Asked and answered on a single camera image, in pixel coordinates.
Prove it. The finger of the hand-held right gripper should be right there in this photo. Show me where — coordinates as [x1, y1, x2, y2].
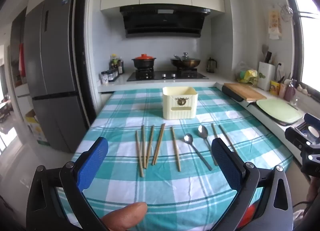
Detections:
[303, 113, 320, 128]
[284, 126, 310, 149]

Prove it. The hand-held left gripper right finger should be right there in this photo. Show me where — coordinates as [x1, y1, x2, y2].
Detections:
[211, 138, 294, 231]

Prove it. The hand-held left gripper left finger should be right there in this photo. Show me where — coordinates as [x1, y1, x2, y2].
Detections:
[26, 136, 109, 231]

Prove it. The large metal spoon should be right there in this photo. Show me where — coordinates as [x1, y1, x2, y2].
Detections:
[198, 125, 216, 164]

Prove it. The wooden chopstick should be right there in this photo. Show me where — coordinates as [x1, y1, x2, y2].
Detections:
[151, 124, 164, 166]
[219, 124, 237, 153]
[141, 125, 147, 169]
[135, 130, 144, 178]
[145, 125, 155, 169]
[171, 126, 181, 172]

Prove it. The cream ribbed utensil holder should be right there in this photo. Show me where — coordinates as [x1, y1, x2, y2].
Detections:
[162, 86, 199, 119]

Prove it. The person's left hand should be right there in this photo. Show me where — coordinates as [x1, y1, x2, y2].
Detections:
[100, 202, 148, 231]

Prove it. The green cutting board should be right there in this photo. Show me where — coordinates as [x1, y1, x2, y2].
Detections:
[256, 98, 304, 124]

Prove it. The small metal spoon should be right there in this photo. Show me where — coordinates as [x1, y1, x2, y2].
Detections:
[184, 133, 213, 171]

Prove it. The yellow packet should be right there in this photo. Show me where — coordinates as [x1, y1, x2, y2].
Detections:
[270, 80, 281, 96]

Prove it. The teal checked tablecloth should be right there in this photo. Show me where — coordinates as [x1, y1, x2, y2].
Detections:
[56, 87, 294, 231]

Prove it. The white knife block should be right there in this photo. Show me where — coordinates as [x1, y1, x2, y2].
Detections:
[257, 61, 276, 91]

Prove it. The yellow cardboard box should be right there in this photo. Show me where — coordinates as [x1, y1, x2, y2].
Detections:
[25, 109, 50, 146]

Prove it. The wooden cutting board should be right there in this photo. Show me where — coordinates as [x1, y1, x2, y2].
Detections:
[223, 83, 268, 101]

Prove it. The pair of wooden chopsticks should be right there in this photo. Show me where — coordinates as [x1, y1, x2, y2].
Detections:
[153, 123, 166, 165]

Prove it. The yellow green bag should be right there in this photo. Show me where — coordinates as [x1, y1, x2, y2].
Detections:
[236, 69, 259, 87]

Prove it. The window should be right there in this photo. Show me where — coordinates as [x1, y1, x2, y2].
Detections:
[285, 0, 320, 89]

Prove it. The dark glass press pot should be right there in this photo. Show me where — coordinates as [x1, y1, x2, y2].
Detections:
[206, 57, 217, 73]

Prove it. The grey refrigerator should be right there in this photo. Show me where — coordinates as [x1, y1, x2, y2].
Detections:
[24, 0, 91, 153]

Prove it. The black gas hob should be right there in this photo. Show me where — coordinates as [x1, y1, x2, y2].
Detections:
[126, 69, 209, 82]

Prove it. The dark wok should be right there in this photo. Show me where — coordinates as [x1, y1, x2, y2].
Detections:
[170, 57, 201, 69]

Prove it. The black pot with orange lid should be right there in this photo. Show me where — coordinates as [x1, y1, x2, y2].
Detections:
[132, 54, 156, 70]

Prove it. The glass pan lid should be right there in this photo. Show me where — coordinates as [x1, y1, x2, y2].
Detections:
[174, 52, 192, 62]

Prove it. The red hanging cloth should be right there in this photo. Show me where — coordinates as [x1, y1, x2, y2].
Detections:
[18, 43, 26, 78]

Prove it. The black range hood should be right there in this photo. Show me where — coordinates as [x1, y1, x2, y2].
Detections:
[119, 4, 211, 39]

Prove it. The patterned wall hanging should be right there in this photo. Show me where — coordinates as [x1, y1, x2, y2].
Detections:
[268, 9, 282, 40]

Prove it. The wire strainer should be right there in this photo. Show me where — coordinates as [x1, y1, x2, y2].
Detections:
[278, 3, 296, 25]

